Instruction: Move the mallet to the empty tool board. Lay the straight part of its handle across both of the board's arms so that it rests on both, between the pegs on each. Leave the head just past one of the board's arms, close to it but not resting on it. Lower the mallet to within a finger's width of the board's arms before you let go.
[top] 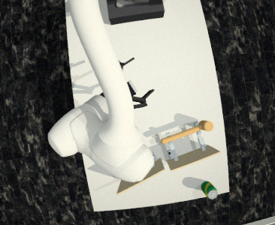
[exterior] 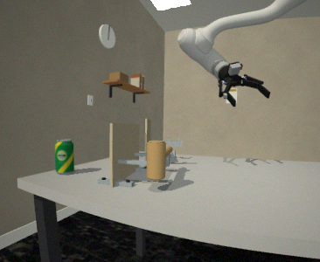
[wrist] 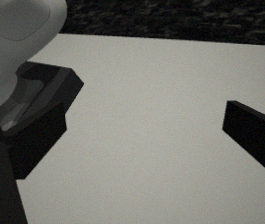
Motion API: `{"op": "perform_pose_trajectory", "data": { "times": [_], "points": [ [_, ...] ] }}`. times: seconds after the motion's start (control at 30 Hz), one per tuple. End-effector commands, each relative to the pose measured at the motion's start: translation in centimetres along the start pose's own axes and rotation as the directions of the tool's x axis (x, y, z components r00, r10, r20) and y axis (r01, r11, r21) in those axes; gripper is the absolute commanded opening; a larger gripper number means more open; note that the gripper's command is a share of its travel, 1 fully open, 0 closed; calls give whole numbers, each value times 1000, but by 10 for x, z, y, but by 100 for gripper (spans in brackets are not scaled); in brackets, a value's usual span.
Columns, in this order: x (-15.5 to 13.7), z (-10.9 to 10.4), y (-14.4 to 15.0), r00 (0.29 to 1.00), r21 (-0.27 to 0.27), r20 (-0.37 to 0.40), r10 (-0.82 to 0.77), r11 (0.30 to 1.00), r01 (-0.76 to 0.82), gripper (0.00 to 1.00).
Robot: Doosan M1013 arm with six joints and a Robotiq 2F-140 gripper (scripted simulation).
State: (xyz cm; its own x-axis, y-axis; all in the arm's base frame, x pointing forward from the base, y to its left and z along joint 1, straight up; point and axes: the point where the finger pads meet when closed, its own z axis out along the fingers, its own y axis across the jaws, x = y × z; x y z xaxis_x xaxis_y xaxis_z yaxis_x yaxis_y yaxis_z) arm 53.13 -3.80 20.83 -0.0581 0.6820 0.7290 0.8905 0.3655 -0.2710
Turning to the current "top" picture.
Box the green drink can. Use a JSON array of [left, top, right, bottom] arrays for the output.
[[201, 181, 218, 200]]

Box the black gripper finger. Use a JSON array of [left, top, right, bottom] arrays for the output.
[[132, 89, 155, 109], [119, 57, 134, 70]]

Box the tan wooden mallet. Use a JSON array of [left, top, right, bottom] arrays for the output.
[[161, 120, 213, 144]]

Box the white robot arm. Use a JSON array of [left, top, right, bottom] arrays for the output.
[[48, 0, 154, 182]]

